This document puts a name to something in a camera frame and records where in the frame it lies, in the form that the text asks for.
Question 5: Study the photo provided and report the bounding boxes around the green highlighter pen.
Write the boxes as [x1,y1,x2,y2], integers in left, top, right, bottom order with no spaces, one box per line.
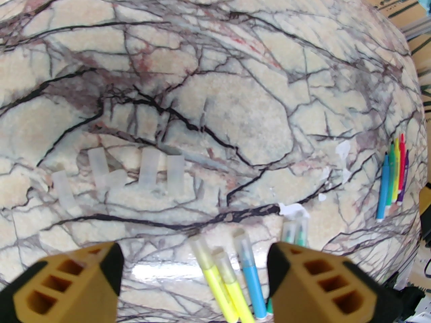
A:
[267,221,297,315]
[385,143,396,208]
[295,218,310,248]

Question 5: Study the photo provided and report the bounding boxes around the blue highlighter pen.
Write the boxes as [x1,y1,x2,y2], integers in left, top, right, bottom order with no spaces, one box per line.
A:
[234,229,268,319]
[376,153,389,222]

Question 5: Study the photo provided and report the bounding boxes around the purple highlighter pen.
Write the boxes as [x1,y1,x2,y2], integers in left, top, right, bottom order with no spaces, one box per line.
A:
[397,149,409,205]

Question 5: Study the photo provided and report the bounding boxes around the pink highlighter pen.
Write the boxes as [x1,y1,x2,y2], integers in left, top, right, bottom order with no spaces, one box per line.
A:
[398,133,405,191]

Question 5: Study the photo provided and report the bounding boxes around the translucent pen cap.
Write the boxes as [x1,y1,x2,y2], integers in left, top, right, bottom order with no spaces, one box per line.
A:
[88,148,110,189]
[167,155,186,196]
[140,147,159,186]

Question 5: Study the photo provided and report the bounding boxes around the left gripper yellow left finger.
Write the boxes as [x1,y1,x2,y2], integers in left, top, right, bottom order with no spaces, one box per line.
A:
[0,242,124,323]

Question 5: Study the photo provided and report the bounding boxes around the yellow highlighter pen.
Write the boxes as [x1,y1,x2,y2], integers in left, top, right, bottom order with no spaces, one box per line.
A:
[392,137,401,194]
[212,248,255,323]
[190,237,240,323]

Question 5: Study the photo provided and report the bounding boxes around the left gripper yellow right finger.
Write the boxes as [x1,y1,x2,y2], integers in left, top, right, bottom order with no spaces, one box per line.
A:
[267,242,404,323]

